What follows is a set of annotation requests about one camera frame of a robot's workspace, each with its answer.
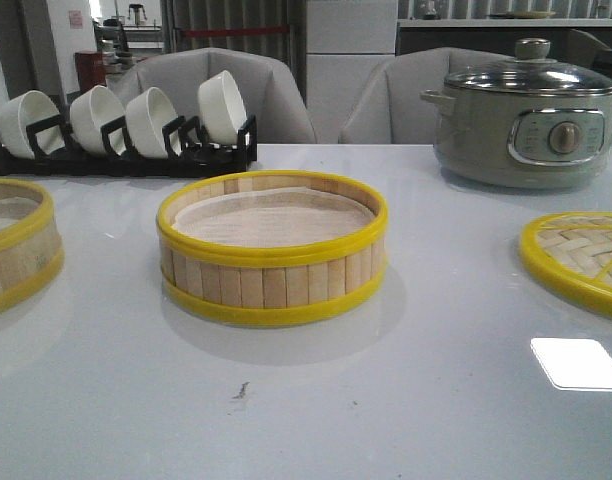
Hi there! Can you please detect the bamboo steamer lid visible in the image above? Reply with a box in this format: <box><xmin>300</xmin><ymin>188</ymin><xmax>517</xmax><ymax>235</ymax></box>
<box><xmin>519</xmin><ymin>212</ymin><xmax>612</xmax><ymax>317</ymax></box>

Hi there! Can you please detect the bamboo steamer tray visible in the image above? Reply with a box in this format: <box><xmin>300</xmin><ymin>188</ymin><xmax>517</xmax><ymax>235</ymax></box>
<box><xmin>0</xmin><ymin>178</ymin><xmax>65</xmax><ymax>312</ymax></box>
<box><xmin>156</xmin><ymin>170</ymin><xmax>388</xmax><ymax>327</ymax></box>

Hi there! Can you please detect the grey armchair left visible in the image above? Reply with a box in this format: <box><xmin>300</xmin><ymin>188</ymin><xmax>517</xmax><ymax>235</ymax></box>
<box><xmin>111</xmin><ymin>47</ymin><xmax>316</xmax><ymax>144</ymax></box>

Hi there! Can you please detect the grey armchair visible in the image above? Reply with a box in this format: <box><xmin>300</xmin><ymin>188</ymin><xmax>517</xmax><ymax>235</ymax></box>
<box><xmin>338</xmin><ymin>47</ymin><xmax>504</xmax><ymax>144</ymax></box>
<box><xmin>111</xmin><ymin>47</ymin><xmax>316</xmax><ymax>144</ymax></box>

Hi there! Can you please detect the white bowl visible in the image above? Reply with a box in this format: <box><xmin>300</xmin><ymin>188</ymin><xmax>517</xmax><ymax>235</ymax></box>
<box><xmin>125</xmin><ymin>87</ymin><xmax>179</xmax><ymax>159</ymax></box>
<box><xmin>70</xmin><ymin>85</ymin><xmax>125</xmax><ymax>156</ymax></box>
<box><xmin>197</xmin><ymin>70</ymin><xmax>247</xmax><ymax>146</ymax></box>
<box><xmin>0</xmin><ymin>90</ymin><xmax>59</xmax><ymax>159</ymax></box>

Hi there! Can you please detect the grey armchair right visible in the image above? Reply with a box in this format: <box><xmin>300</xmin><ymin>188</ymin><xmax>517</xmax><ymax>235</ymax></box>
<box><xmin>338</xmin><ymin>47</ymin><xmax>504</xmax><ymax>144</ymax></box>

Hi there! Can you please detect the white cabinet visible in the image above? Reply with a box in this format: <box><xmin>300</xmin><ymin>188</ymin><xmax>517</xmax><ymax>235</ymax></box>
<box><xmin>306</xmin><ymin>1</ymin><xmax>398</xmax><ymax>144</ymax></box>

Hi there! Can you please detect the grey electric cooker pot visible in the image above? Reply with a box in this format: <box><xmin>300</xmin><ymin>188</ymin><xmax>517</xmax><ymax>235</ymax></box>
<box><xmin>420</xmin><ymin>87</ymin><xmax>612</xmax><ymax>189</ymax></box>

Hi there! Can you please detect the red barrier belt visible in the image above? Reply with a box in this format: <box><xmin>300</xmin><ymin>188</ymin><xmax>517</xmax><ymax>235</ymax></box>
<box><xmin>176</xmin><ymin>25</ymin><xmax>290</xmax><ymax>38</ymax></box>

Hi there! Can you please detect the red bin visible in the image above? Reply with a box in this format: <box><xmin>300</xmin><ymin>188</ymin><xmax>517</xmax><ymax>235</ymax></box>
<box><xmin>74</xmin><ymin>51</ymin><xmax>106</xmax><ymax>93</ymax></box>

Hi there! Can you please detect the black dish rack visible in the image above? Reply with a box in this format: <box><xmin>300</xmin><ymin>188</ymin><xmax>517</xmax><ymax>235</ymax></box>
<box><xmin>0</xmin><ymin>114</ymin><xmax>257</xmax><ymax>179</ymax></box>

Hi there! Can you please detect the glass pot lid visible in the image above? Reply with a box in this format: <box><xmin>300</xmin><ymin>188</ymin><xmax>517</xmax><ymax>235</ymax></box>
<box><xmin>444</xmin><ymin>38</ymin><xmax>612</xmax><ymax>96</ymax></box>

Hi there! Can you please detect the dark counter shelf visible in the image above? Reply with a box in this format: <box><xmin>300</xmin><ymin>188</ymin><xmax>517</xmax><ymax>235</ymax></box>
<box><xmin>395</xmin><ymin>18</ymin><xmax>612</xmax><ymax>60</ymax></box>

